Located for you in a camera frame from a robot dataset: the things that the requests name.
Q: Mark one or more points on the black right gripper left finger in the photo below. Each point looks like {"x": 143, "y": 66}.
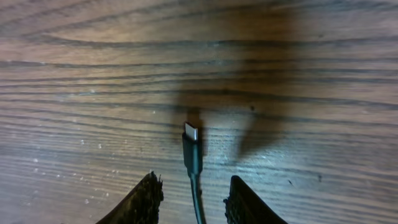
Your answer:
{"x": 140, "y": 205}

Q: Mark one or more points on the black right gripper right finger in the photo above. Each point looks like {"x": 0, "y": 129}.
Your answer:
{"x": 244, "y": 206}

